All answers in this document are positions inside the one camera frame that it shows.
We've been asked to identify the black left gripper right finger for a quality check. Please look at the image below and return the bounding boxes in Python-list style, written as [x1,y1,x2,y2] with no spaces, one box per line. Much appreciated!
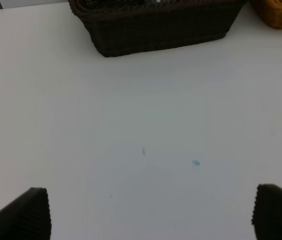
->
[252,184,282,240]

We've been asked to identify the black box in basket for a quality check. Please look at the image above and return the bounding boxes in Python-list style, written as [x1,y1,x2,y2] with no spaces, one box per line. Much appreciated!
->
[144,0,168,5]

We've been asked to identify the orange wicker basket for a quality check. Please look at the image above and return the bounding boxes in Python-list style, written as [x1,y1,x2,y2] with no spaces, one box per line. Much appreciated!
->
[249,0,282,29]

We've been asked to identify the dark brown wicker basket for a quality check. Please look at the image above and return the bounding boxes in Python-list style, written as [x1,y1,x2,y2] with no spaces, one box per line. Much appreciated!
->
[69,0,246,58]

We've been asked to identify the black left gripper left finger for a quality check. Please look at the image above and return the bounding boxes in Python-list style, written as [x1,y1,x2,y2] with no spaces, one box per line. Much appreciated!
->
[0,187,51,240]

